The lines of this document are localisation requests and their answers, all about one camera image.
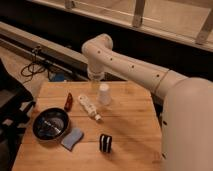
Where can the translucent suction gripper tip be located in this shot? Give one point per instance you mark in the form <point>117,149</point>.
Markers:
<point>95,83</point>

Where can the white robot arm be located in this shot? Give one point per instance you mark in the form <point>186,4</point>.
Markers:
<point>187,117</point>

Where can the black white striped eraser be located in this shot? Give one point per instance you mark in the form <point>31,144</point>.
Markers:
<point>105,143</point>

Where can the white tube bottle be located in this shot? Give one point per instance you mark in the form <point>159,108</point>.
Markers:
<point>89,107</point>

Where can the blue object on floor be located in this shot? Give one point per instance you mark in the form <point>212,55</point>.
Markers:
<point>58,77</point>

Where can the small red brown bottle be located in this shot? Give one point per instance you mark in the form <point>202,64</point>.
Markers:
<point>68,103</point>

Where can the blue sponge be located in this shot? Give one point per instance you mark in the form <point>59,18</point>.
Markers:
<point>72,138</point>

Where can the black round pan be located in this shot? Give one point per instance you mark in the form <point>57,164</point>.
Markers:
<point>51,124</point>

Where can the black chair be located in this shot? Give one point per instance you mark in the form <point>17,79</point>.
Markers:
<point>15,102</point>

